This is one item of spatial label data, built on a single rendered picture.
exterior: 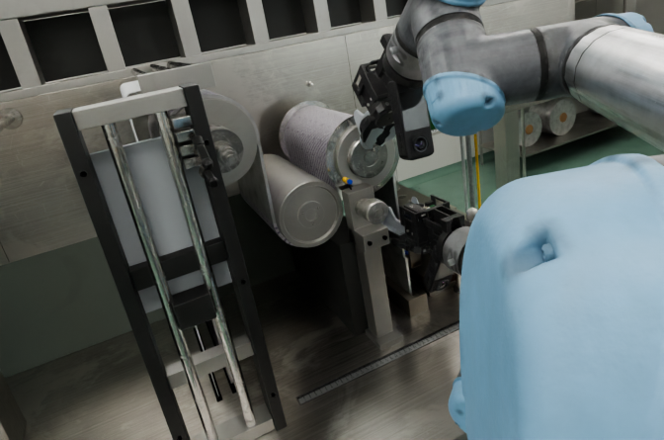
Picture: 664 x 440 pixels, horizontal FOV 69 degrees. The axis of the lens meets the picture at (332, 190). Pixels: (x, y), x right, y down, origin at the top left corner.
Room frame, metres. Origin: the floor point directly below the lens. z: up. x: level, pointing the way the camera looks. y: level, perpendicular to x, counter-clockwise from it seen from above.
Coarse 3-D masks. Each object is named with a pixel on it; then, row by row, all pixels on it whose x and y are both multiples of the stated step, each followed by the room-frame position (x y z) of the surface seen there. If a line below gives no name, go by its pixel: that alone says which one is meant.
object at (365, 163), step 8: (352, 144) 0.80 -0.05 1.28; (360, 144) 0.80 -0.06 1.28; (384, 144) 0.81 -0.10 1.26; (352, 152) 0.79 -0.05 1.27; (360, 152) 0.79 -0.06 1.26; (368, 152) 0.80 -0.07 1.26; (376, 152) 0.81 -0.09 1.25; (384, 152) 0.81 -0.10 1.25; (352, 160) 0.79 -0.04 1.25; (360, 160) 0.79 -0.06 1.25; (368, 160) 0.80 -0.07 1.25; (376, 160) 0.81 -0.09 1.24; (384, 160) 0.81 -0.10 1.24; (352, 168) 0.79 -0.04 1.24; (360, 168) 0.79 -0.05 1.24; (368, 168) 0.80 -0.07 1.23; (376, 168) 0.80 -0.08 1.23; (360, 176) 0.79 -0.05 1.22; (368, 176) 0.80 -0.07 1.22
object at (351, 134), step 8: (352, 128) 0.81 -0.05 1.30; (344, 136) 0.80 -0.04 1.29; (352, 136) 0.80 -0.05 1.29; (344, 144) 0.80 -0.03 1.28; (392, 144) 0.83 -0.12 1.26; (336, 152) 0.80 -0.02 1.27; (344, 152) 0.79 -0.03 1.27; (392, 152) 0.83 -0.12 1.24; (336, 160) 0.79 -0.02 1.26; (344, 160) 0.79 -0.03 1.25; (392, 160) 0.83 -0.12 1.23; (344, 168) 0.79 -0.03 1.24; (384, 168) 0.82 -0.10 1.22; (344, 176) 0.79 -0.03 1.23; (352, 176) 0.80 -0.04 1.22; (376, 176) 0.81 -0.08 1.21; (384, 176) 0.82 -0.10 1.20; (352, 184) 0.80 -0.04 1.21
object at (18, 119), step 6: (6, 108) 0.92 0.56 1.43; (12, 108) 0.92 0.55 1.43; (0, 114) 0.91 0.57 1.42; (6, 114) 0.91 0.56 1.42; (12, 114) 0.92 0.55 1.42; (18, 114) 0.92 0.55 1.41; (0, 120) 0.83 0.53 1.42; (6, 120) 0.86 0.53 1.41; (12, 120) 0.90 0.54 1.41; (18, 120) 0.92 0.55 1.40; (0, 126) 0.80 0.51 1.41; (6, 126) 0.84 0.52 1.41; (12, 126) 0.92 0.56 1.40; (18, 126) 0.92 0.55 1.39
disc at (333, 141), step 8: (352, 120) 0.81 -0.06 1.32; (336, 128) 0.81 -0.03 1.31; (344, 128) 0.81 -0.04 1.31; (336, 136) 0.80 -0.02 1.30; (328, 144) 0.80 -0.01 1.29; (336, 144) 0.80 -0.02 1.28; (328, 152) 0.79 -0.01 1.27; (328, 160) 0.79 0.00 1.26; (328, 168) 0.79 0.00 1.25; (336, 168) 0.80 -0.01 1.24; (392, 168) 0.84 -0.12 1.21; (336, 176) 0.80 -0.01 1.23; (336, 184) 0.80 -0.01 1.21; (344, 184) 0.80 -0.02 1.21; (376, 184) 0.82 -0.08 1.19; (384, 184) 0.83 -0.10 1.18
